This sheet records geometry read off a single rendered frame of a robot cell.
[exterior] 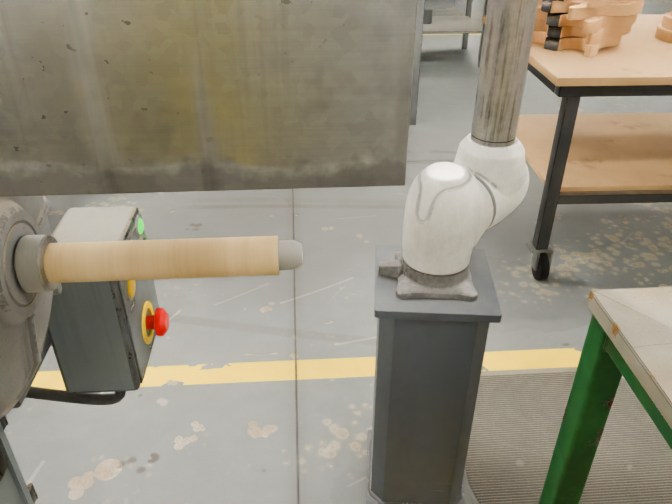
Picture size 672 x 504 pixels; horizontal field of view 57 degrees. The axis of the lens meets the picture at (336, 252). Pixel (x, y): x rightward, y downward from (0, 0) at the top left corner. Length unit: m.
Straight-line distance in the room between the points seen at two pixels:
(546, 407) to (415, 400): 0.76
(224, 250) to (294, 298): 2.08
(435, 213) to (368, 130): 1.01
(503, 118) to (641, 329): 0.59
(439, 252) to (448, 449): 0.57
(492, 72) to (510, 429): 1.17
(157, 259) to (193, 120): 0.23
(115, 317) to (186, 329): 1.66
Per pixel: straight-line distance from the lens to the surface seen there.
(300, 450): 1.98
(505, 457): 2.03
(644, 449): 2.20
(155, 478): 1.99
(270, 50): 0.28
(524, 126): 3.24
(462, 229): 1.32
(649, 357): 0.99
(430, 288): 1.39
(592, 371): 1.13
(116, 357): 0.85
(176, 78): 0.29
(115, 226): 0.85
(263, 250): 0.49
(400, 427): 1.61
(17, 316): 0.54
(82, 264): 0.51
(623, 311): 1.07
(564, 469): 1.30
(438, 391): 1.53
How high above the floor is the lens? 1.52
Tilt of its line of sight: 32 degrees down
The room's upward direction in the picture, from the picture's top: straight up
